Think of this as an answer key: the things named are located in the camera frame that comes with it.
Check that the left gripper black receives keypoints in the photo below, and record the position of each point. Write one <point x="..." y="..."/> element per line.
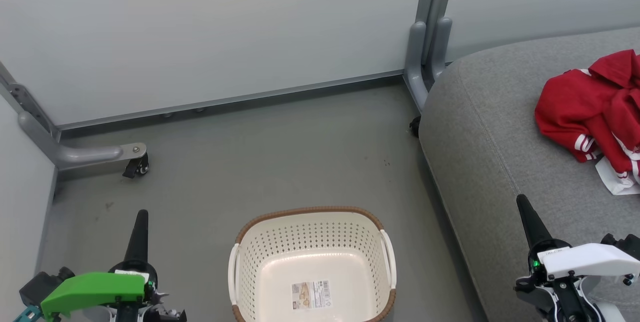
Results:
<point x="150" y="274"/>

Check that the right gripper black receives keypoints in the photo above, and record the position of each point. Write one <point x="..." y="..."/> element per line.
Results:
<point x="562" y="294"/>

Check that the red clothing with white stripes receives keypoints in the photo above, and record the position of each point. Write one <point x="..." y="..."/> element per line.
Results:
<point x="580" y="107"/>

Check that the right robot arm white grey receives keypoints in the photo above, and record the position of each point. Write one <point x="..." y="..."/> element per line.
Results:
<point x="606" y="312"/>

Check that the white laundry basket brown rim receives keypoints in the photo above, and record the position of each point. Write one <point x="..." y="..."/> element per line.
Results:
<point x="312" y="257"/>

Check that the black caster with brake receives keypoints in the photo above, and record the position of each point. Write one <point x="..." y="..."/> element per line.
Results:
<point x="136" y="167"/>

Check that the grey fabric sofa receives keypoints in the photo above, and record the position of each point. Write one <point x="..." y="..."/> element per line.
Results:
<point x="480" y="162"/>

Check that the grey partition foot with screw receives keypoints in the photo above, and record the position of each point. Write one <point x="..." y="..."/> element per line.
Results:
<point x="85" y="154"/>

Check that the small black caster wheel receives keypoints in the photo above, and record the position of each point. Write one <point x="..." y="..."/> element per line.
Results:
<point x="415" y="126"/>

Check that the grey perforated corner strip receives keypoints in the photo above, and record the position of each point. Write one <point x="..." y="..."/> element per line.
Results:
<point x="25" y="99"/>

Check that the paper label sticker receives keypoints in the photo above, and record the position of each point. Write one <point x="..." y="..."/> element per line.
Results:
<point x="311" y="294"/>

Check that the white right camera bracket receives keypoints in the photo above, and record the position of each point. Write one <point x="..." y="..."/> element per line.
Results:
<point x="590" y="259"/>

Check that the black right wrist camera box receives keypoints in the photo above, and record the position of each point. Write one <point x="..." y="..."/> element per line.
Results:
<point x="625" y="246"/>

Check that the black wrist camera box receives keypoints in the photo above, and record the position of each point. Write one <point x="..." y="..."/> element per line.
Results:
<point x="625" y="246"/>
<point x="42" y="284"/>

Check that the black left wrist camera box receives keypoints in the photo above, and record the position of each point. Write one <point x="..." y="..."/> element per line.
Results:
<point x="42" y="284"/>

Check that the aluminium baseboard rail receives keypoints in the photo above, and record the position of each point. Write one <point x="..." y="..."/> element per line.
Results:
<point x="230" y="99"/>

